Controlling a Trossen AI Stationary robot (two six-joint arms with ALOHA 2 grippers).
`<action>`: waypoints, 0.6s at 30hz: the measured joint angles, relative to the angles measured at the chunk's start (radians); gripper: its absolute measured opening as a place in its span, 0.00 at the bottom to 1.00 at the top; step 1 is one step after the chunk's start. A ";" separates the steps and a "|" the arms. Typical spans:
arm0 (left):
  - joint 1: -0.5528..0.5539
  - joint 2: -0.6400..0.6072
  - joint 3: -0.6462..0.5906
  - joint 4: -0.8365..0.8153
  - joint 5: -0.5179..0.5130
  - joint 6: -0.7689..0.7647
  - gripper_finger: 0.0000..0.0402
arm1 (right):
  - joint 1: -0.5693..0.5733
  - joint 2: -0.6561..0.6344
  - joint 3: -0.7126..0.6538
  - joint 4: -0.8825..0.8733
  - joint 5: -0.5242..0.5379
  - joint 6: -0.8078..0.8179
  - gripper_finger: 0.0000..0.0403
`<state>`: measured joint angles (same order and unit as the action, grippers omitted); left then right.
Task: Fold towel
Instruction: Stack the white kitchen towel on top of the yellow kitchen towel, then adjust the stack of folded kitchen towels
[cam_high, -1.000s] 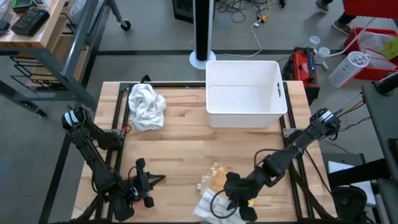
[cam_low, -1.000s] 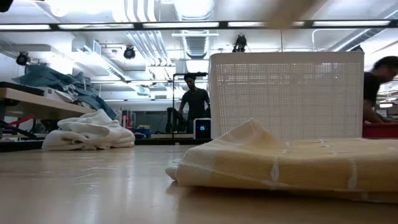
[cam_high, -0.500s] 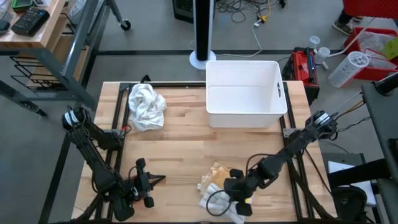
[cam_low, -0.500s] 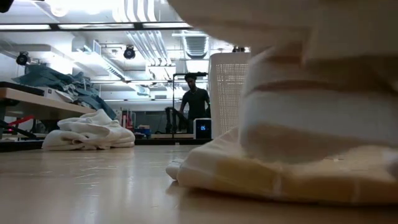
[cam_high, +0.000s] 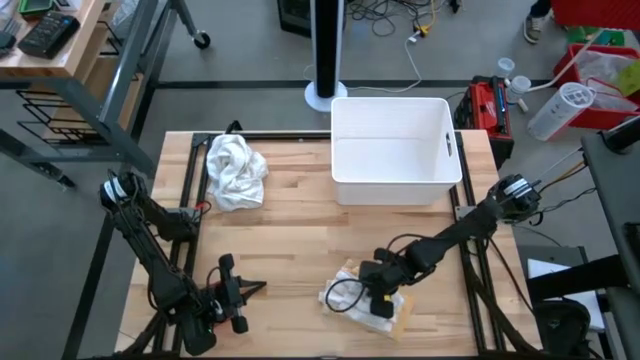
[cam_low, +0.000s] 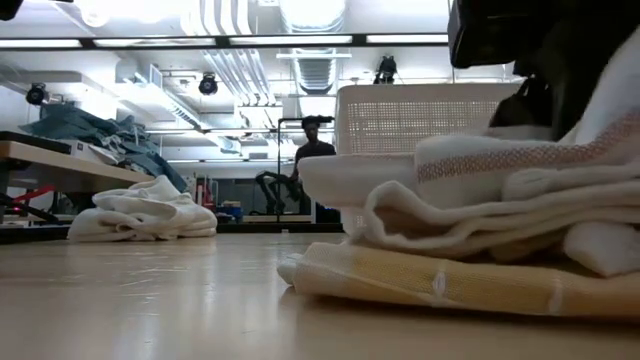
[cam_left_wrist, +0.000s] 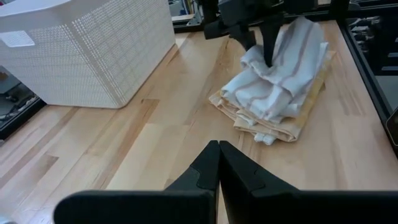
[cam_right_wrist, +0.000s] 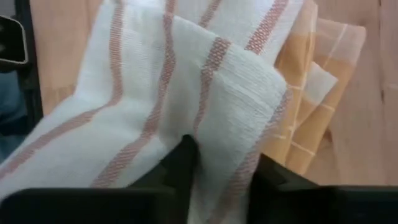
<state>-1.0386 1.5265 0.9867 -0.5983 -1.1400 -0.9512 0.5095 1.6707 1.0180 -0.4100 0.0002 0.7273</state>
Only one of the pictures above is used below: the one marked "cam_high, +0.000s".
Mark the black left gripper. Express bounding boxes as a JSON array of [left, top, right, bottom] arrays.
[[217, 252, 268, 335]]

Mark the white striped towel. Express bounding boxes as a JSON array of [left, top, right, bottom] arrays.
[[318, 267, 406, 334]]

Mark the orange towel with white grid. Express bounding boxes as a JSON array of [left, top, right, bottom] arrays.
[[344, 259, 416, 341]]

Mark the white terry towel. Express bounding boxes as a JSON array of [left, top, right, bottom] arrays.
[[205, 133, 270, 212]]

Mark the white perforated plastic basket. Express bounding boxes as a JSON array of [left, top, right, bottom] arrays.
[[329, 96, 464, 207]]

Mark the white paper sheet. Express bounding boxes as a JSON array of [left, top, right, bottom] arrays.
[[526, 257, 607, 332]]

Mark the red black tool case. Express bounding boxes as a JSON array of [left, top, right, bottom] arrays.
[[452, 74, 516, 156]]

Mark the white pole with round base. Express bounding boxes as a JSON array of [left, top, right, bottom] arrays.
[[302, 0, 350, 114]]

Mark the white plastic jar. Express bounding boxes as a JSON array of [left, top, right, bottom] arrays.
[[494, 56, 516, 79], [506, 74, 533, 105]]

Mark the clear cylindrical plastic container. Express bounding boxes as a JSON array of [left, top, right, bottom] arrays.
[[527, 82, 596, 142]]

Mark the red plastic bin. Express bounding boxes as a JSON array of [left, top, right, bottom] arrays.
[[552, 43, 640, 131]]

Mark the black computer case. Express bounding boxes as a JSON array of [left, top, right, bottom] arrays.
[[277, 0, 315, 39]]

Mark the person's foot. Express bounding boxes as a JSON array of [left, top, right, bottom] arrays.
[[522, 0, 552, 45]]

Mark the clear plastic bag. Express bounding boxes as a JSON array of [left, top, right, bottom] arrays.
[[574, 49, 639, 112]]

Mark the wooden workbench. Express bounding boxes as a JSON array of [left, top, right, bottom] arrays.
[[0, 0, 212, 177]]

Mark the yellow green sheet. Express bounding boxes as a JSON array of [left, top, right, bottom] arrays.
[[615, 59, 640, 97]]

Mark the black keypad device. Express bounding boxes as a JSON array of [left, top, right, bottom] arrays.
[[17, 12, 81, 60]]

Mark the red ribbed panel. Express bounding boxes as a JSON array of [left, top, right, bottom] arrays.
[[549, 0, 640, 31]]

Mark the green tray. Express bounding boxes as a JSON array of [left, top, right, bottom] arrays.
[[17, 0, 56, 19]]

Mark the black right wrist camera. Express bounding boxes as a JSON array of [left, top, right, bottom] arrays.
[[368, 297, 396, 320]]

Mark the white cable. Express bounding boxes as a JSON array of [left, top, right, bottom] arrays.
[[524, 30, 604, 95], [301, 28, 425, 95]]

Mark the black cable bundle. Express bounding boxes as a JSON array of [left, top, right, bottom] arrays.
[[343, 0, 464, 39]]

